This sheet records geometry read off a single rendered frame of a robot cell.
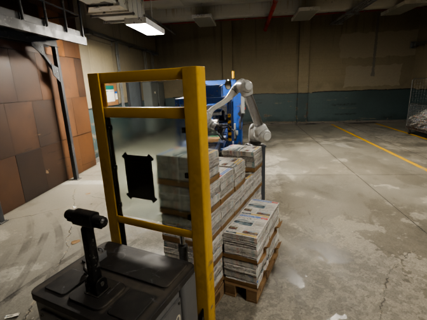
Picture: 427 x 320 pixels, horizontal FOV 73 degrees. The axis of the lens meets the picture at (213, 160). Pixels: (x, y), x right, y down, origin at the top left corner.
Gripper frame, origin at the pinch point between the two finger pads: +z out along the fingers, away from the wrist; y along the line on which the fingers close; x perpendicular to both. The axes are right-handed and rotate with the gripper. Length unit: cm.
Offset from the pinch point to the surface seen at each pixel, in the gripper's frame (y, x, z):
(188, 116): -58, 168, 22
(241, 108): 57, -371, -107
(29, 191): 252, 26, -267
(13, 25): -2, 55, -296
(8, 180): 218, 59, -272
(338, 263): 52, 22, 162
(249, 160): 8.8, 15.2, 34.5
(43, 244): 196, 112, -122
